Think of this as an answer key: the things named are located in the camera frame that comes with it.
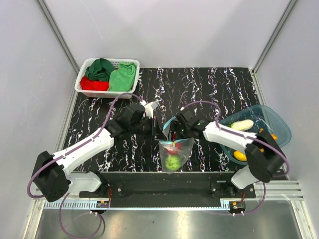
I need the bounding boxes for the dark green cloth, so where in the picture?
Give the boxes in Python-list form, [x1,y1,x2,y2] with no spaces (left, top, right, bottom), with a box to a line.
[85,58,116,82]

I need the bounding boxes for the light green cloth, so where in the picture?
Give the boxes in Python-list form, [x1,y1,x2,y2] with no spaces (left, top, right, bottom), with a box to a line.
[108,62,136,92]

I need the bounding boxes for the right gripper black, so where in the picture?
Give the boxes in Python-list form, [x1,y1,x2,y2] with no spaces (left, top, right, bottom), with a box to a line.
[165,120,192,147]

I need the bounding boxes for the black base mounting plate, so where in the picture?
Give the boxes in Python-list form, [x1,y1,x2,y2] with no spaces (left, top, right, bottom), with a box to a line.
[79,172,256,210]

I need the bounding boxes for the red cloth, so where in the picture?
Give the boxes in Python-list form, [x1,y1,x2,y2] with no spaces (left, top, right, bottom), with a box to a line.
[80,76,109,91]

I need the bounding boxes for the clear zip top bag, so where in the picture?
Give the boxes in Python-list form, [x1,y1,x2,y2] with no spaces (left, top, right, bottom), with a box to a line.
[159,117,194,174]

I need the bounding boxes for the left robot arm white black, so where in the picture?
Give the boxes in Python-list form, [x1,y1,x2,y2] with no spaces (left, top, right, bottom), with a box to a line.
[32,102,166,202]

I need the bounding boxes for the yellow fake lemon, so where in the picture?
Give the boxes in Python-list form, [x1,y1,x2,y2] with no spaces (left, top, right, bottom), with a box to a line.
[233,151,247,162]

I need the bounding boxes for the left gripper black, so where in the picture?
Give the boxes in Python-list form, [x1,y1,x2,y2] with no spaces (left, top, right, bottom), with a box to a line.
[130,115,167,141]

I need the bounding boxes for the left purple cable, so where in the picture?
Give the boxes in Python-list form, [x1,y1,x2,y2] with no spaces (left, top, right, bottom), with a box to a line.
[26,92,148,198]

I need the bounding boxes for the aluminium frame rail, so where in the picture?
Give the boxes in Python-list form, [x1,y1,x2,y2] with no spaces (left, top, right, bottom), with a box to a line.
[35,179,316,239]

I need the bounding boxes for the white plastic basket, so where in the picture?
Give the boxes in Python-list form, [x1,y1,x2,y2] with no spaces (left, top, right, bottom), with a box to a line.
[74,58,140,99]

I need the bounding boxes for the beige fake egg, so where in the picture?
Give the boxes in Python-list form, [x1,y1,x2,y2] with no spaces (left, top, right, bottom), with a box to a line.
[230,119,254,131]

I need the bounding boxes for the purple cable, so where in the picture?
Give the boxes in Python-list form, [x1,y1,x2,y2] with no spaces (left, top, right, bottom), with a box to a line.
[26,92,148,198]
[180,100,291,179]

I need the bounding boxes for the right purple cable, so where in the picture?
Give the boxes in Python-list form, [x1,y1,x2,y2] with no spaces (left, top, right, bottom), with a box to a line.
[180,100,291,179]

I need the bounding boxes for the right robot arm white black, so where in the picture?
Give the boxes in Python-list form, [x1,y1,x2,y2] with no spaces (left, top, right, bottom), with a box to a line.
[172,109,287,198]

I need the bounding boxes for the orange fake mango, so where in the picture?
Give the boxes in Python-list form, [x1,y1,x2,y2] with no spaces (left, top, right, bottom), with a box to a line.
[271,134,278,140]

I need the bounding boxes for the teal plastic container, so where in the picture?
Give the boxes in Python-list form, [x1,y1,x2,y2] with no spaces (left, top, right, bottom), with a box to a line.
[219,104,292,167]

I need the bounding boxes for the green fake vegetable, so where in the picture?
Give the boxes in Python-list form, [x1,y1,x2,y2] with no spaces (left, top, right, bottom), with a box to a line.
[165,155,181,171]

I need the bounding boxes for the red fake bell pepper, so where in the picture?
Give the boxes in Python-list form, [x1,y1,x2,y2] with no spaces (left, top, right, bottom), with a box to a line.
[165,142,181,155]

